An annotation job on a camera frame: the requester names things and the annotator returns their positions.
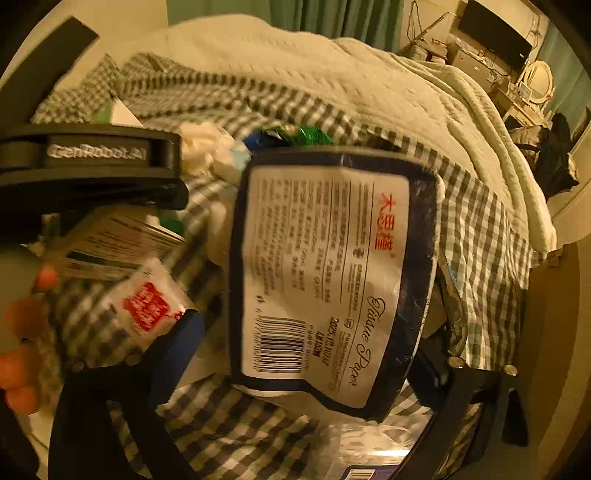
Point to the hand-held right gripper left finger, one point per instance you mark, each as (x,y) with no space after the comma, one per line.
(178,350)

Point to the person's left hand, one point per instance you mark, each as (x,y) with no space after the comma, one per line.
(25,318)

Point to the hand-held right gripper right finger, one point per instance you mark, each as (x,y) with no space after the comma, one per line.
(427,378)

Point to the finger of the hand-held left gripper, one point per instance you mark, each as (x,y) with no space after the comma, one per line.
(60,41)

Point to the round white mirror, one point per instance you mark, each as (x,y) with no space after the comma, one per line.
(538,81)

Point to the white crumpled paper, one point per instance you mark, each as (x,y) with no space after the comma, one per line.
(203,147)

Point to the dark blue tissue pack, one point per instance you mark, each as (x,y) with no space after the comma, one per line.
(323,277)

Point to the white sachet with red label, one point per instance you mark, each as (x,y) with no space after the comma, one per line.
(147,304)

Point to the black jacket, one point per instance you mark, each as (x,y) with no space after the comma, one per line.
(556,152)

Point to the green snack packet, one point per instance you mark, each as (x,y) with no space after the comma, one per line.
(309,135)

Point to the green curtain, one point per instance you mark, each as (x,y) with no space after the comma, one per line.
(332,21)

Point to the cream fleece blanket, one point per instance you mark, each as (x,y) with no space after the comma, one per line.
(323,60)

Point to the grey checked cloth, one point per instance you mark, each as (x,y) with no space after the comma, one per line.
(485,230)

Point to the black television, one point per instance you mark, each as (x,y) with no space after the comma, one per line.
(496,32)

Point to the clear plastic tissue pack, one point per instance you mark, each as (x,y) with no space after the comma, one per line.
(369,443)

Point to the grey small fridge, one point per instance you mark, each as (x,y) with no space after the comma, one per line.
(471,64)

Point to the chair with light garment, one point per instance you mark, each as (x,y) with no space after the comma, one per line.
(524,141)

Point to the white green medicine box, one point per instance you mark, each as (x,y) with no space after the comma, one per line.
(120,235)
(122,113)

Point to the white dressing table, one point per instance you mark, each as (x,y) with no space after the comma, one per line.
(524,108)

